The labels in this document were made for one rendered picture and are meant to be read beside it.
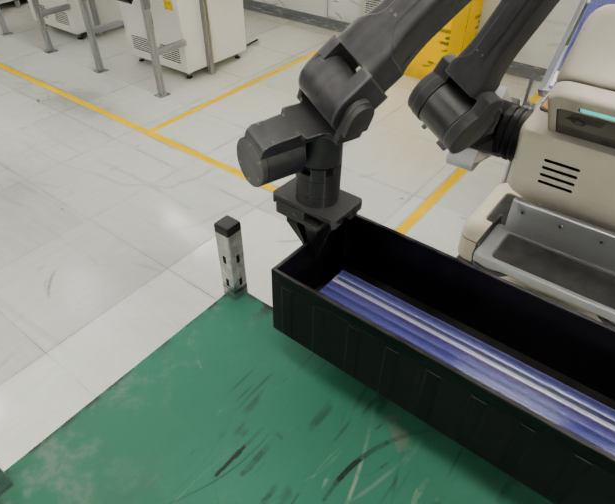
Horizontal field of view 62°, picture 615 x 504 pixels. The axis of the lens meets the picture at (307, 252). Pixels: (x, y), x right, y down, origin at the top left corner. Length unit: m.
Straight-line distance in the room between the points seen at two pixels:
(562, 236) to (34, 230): 2.45
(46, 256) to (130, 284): 0.48
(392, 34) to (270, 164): 0.18
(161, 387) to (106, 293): 1.60
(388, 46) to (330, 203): 0.21
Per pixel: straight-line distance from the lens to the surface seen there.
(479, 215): 1.34
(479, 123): 0.78
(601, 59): 0.76
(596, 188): 0.86
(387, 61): 0.54
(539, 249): 0.90
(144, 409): 0.77
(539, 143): 0.85
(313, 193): 0.63
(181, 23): 4.06
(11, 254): 2.75
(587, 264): 0.90
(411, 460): 0.71
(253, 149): 0.56
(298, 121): 0.57
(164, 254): 2.47
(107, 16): 5.47
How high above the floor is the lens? 1.57
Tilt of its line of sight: 41 degrees down
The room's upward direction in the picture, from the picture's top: straight up
